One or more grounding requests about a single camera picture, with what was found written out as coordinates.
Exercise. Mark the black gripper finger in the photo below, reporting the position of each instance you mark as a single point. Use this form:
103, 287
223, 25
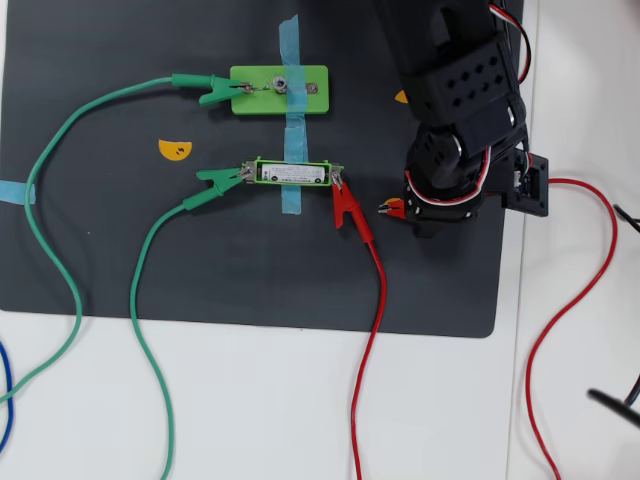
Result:
430, 229

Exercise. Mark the red alligator clip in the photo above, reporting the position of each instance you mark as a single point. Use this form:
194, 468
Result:
395, 211
350, 205

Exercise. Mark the white AA battery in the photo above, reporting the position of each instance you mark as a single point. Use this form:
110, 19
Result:
295, 172

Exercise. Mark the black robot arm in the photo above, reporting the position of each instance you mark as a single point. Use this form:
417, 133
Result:
450, 50

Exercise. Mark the green bulb holder board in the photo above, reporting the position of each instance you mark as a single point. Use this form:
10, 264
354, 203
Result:
315, 105

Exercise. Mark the green battery holder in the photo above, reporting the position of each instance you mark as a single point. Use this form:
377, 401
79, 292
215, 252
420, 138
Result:
257, 172

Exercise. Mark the green alligator clip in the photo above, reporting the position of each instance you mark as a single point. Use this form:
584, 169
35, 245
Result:
220, 184
210, 82

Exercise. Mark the yellow half-round sticker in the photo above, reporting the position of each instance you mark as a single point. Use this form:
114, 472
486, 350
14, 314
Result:
167, 150
394, 201
400, 97

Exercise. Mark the small light bulb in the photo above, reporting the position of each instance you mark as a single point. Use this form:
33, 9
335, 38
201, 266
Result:
279, 84

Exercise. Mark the dark grey work mat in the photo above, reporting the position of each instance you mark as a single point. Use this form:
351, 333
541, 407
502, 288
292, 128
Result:
250, 275

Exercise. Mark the black blurry rod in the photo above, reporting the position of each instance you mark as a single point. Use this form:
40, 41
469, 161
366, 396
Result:
612, 405

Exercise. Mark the short blue tape piece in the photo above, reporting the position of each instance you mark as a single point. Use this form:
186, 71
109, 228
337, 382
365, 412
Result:
15, 192

